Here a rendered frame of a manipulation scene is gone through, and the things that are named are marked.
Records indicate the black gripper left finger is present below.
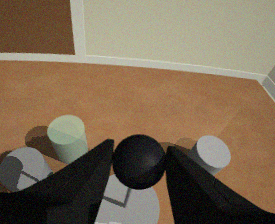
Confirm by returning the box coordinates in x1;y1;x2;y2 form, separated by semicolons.
0;139;114;224

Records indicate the grey cylinder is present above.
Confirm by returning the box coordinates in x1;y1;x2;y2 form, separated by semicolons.
0;147;55;192
186;136;230;176

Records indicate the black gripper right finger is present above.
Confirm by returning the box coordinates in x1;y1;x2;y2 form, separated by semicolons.
165;147;275;224

